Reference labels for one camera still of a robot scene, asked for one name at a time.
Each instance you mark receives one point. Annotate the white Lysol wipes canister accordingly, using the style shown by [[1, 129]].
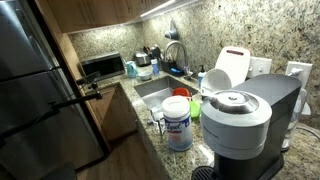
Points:
[[176, 114]]

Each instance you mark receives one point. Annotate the stainless steel sink basin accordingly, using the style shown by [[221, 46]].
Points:
[[153, 93]]

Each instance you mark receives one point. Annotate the small white bowl by sink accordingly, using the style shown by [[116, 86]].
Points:
[[145, 76]]

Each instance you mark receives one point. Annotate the red plastic lid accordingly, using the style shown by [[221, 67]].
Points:
[[181, 91]]

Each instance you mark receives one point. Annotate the black utensil holder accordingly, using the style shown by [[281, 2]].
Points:
[[168, 63]]

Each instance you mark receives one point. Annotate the blue and white bottle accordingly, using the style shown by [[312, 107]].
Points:
[[155, 67]]

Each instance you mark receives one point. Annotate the silver toaster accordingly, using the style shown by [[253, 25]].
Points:
[[142, 59]]

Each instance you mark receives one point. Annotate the teal dish soap bottle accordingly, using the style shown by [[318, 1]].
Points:
[[131, 69]]

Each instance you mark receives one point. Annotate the green plastic lid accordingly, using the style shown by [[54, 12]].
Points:
[[194, 109]]

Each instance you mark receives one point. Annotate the blue label soap dispenser bottle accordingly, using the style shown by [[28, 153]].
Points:
[[201, 74]]

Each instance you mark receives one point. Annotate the curved steel kitchen faucet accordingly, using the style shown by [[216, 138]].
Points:
[[176, 52]]

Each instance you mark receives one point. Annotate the black microwave oven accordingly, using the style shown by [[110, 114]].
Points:
[[108, 64]]

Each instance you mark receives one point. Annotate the white cutting board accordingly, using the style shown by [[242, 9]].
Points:
[[234, 61]]

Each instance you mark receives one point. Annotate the grey and black coffee machine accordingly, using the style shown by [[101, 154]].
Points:
[[245, 127]]

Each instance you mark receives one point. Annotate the stainless steel refrigerator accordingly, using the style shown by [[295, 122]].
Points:
[[45, 126]]

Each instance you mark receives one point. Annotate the clear water tank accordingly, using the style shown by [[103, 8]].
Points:
[[300, 102]]

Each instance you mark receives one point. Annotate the white outlet with plug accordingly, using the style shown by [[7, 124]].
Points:
[[299, 70]]

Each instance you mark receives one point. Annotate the grey wall-mounted holder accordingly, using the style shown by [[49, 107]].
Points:
[[172, 33]]

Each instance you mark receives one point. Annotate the white wall outlet plate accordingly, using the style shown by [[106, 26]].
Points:
[[259, 66]]

